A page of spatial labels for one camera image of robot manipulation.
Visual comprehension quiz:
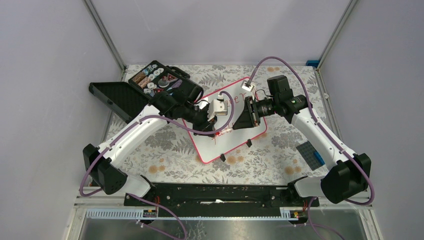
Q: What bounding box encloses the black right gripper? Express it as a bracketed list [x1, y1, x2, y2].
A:
[232, 96, 279, 131]

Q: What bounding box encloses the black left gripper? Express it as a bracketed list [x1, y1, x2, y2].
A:
[181, 101, 218, 137]

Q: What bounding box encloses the pink framed whiteboard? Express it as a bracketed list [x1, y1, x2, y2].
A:
[188, 77, 268, 164]

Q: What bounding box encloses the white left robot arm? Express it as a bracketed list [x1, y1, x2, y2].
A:
[79, 91, 225, 206]

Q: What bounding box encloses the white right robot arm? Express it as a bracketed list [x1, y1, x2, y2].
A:
[232, 75, 373, 206]

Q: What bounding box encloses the dark grey lego baseplate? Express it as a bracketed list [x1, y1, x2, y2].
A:
[296, 141, 323, 171]

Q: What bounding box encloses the blue block in corner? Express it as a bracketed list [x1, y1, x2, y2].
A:
[305, 60, 320, 68]

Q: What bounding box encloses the black open parts case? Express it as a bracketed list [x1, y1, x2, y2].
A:
[88, 60, 204, 124]

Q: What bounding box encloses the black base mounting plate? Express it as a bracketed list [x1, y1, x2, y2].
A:
[143, 182, 320, 218]

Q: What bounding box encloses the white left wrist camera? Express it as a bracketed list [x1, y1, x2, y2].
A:
[207, 94, 228, 121]

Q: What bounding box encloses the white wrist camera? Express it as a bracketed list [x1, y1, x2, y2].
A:
[241, 80, 256, 93]
[207, 94, 228, 121]

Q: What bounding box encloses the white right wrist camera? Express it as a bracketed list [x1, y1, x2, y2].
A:
[241, 80, 256, 93]

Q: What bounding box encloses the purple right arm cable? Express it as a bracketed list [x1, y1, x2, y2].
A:
[241, 56, 376, 240]

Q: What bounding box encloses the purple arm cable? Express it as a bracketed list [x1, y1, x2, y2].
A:
[78, 90, 235, 240]
[241, 56, 376, 240]

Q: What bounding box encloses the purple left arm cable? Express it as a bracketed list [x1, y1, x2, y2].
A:
[78, 90, 235, 240]

